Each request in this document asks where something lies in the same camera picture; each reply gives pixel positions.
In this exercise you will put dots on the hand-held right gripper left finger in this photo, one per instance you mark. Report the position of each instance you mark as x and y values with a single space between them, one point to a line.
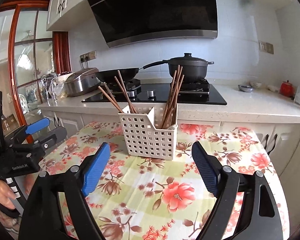
96 170

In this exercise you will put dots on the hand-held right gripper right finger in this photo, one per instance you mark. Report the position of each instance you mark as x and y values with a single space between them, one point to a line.
205 170

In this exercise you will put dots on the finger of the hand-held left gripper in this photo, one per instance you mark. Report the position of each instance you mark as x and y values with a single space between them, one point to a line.
52 137
37 126

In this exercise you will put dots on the white plastic utensil basket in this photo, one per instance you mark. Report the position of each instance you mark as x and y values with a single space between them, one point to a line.
145 137

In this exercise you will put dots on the set of wooden chopsticks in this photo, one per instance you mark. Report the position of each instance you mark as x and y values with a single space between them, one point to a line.
168 112

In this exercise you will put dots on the person's left hand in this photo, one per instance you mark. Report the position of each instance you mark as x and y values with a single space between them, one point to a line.
0 192

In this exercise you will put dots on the silver foil bag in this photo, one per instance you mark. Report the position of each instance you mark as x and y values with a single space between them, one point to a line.
47 87

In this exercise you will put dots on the clear plastic bag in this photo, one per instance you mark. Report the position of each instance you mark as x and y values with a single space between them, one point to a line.
58 87

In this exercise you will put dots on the floral tablecloth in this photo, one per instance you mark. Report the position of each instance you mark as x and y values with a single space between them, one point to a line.
145 175

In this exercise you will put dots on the silver rice cooker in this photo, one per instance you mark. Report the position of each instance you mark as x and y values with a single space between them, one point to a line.
80 82

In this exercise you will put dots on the black gas cooktop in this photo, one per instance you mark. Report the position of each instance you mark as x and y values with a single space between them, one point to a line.
202 97

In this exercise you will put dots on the red wooden glass door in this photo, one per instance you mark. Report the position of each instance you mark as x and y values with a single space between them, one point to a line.
62 52

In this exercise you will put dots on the black frying pan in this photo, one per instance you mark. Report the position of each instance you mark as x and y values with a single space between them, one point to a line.
110 76

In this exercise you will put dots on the small metal bowl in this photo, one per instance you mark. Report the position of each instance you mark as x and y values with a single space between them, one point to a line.
245 88

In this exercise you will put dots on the small white bowl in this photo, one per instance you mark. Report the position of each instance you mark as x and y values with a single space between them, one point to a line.
256 84

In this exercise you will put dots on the black pot with lid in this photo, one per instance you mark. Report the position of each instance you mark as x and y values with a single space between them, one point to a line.
195 70

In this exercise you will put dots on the small white dish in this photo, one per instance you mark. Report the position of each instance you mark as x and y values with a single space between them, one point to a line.
273 88

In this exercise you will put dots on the red jar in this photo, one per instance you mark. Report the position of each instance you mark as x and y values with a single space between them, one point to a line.
286 89

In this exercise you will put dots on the black range hood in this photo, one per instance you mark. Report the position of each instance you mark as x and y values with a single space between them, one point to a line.
152 10

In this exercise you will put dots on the wall socket with plug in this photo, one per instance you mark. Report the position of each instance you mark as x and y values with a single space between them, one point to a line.
91 54

